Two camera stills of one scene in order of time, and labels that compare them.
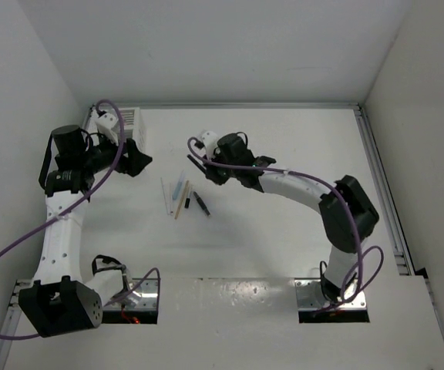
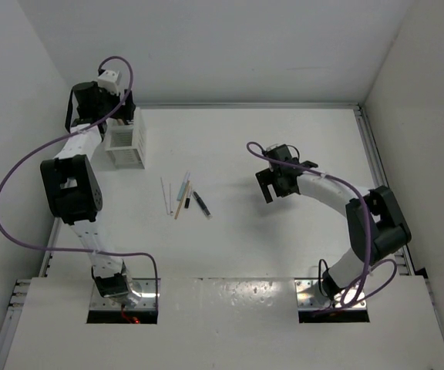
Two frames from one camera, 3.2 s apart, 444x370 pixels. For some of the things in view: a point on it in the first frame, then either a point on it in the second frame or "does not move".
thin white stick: (164, 196) does not move
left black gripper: (135, 160) → (124, 112)
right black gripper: (211, 173) → (267, 177)
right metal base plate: (311, 295) does not move
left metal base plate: (145, 297) does not move
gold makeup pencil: (183, 196) does not move
